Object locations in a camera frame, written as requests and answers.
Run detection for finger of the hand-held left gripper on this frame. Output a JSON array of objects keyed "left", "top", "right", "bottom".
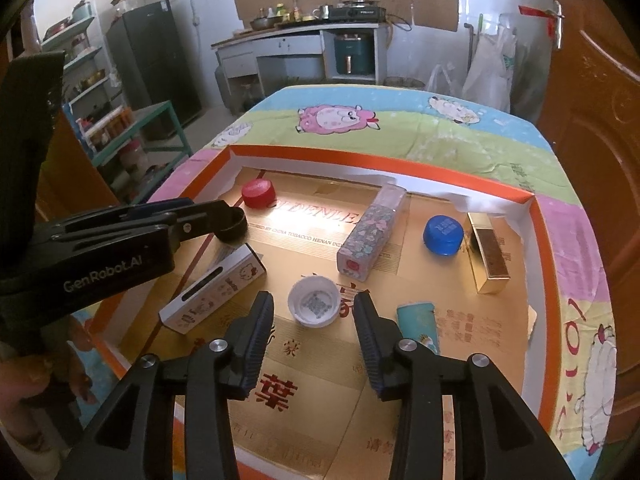
[
  {"left": 47, "top": 197, "right": 197, "bottom": 235},
  {"left": 30, "top": 200, "right": 249, "bottom": 257}
]

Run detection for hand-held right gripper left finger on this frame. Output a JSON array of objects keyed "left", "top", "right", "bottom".
[{"left": 57, "top": 290, "right": 276, "bottom": 480}]

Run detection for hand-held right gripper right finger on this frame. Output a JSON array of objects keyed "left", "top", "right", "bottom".
[{"left": 352, "top": 292, "right": 576, "bottom": 480}]

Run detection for red bottle cap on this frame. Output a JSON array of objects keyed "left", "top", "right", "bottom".
[{"left": 241, "top": 178, "right": 277, "bottom": 209}]

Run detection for white bottle cap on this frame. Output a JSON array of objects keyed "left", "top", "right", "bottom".
[{"left": 288, "top": 277, "right": 341, "bottom": 328}]

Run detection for orange-rimmed cardboard box tray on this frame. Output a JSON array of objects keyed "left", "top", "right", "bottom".
[{"left": 75, "top": 144, "right": 561, "bottom": 480}]

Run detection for blue bottle cap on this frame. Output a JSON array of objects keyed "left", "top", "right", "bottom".
[{"left": 422, "top": 215, "right": 463, "bottom": 256}]

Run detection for person's left hand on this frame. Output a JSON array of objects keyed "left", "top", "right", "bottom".
[{"left": 0, "top": 347, "right": 98, "bottom": 446}]

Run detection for teal small box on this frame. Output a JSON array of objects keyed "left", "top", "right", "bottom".
[{"left": 396, "top": 301, "right": 442, "bottom": 354}]

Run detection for white cartoon print box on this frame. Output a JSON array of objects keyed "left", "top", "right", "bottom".
[{"left": 159, "top": 244, "right": 267, "bottom": 335}]

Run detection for green metal table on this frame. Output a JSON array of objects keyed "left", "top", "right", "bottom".
[{"left": 65, "top": 101, "right": 194, "bottom": 196}]

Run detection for floral patterned clear box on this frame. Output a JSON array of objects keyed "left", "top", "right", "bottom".
[{"left": 336, "top": 183, "right": 407, "bottom": 281}]

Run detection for black refrigerator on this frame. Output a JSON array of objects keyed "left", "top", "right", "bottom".
[{"left": 105, "top": 1, "right": 203, "bottom": 129}]

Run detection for gold rectangular box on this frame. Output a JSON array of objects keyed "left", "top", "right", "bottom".
[{"left": 466, "top": 211, "right": 512, "bottom": 294}]

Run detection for white storage shelf rack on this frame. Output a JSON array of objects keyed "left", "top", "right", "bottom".
[{"left": 40, "top": 2, "right": 132, "bottom": 161}]

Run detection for white kitchen counter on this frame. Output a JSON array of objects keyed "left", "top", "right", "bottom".
[{"left": 210, "top": 20, "right": 393, "bottom": 87}]

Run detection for teal air fryer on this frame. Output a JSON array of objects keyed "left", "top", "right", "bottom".
[{"left": 334, "top": 34, "right": 376, "bottom": 75}]

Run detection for black gas stove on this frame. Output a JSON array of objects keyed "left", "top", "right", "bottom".
[{"left": 327, "top": 4, "right": 388, "bottom": 24}]

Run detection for small clear plastic bag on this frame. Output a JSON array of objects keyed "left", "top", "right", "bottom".
[{"left": 425, "top": 64, "right": 464, "bottom": 96}]

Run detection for large white plastic bag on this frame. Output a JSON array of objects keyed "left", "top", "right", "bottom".
[{"left": 462, "top": 25, "right": 518, "bottom": 112}]

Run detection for orange wooden door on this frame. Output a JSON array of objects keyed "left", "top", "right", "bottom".
[{"left": 535, "top": 0, "right": 640, "bottom": 411}]

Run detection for metal door handle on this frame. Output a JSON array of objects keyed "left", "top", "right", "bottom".
[{"left": 547, "top": 2, "right": 566, "bottom": 49}]

